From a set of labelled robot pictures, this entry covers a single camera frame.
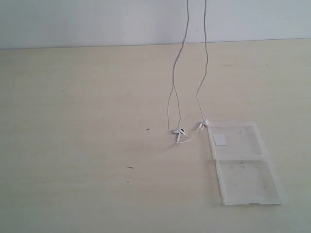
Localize clear plastic hinged case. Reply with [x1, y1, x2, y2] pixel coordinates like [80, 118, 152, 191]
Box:
[208, 122, 286, 205]

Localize white wired earphones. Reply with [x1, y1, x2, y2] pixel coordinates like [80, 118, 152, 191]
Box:
[167, 0, 210, 146]

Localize white sticker in case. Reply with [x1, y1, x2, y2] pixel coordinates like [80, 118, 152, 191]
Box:
[213, 134, 227, 146]

